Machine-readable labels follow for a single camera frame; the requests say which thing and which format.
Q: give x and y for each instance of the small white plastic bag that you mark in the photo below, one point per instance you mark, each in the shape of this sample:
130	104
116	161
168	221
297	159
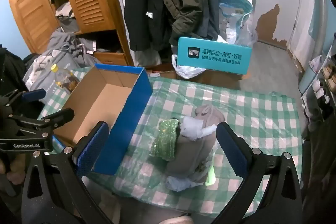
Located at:
316	62

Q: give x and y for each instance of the grey pants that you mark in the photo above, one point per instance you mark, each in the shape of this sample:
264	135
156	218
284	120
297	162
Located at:
191	153

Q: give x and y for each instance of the white shoe rack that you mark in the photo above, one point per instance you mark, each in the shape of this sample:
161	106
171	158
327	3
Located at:
302	98

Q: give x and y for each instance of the grey folded clothes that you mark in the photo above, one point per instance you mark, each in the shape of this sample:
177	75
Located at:
67	19

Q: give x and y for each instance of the blue plastic bag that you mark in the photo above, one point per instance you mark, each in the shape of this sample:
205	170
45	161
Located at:
236	16

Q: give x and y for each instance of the grey hoodie pile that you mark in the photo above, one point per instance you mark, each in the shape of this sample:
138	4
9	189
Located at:
65	41

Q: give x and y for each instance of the green checked tablecloth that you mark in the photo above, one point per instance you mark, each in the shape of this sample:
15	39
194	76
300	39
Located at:
262	119

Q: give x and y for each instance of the light green cloth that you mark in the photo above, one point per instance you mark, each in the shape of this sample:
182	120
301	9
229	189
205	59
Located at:
210	174

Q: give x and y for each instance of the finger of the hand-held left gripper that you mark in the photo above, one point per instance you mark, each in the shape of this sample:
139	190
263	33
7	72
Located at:
63	115
34	95

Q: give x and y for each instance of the green sequined cloth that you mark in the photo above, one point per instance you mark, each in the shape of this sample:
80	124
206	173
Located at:
164	140

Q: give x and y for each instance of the wooden wardrobe drawer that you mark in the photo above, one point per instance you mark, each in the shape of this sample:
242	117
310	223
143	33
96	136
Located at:
110	58

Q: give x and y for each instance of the blue cardboard shoe box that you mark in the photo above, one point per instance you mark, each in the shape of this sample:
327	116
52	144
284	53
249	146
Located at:
92	103

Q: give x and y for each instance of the white door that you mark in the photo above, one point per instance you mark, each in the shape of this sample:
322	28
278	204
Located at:
304	16

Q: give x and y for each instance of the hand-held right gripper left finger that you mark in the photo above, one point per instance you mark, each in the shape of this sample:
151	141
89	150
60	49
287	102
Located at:
92	146

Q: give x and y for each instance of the person's leg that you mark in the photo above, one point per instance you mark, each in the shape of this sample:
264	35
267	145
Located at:
176	220

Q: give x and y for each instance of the group of shoes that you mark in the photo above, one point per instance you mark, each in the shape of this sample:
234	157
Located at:
319	87

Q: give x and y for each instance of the black coat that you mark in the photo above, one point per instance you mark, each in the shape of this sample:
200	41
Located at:
141	3

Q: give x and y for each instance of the yellow-capped plastic bottle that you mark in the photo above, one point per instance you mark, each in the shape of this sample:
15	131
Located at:
64	79

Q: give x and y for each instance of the dark cloth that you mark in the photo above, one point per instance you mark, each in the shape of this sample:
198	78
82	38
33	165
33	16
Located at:
11	71

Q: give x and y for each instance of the teal printed box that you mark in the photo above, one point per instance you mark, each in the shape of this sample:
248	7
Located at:
215	56

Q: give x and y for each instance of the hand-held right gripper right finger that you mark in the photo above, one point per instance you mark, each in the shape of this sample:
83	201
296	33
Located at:
232	146

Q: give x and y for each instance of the person's left hand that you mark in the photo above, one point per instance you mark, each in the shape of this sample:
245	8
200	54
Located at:
14	174

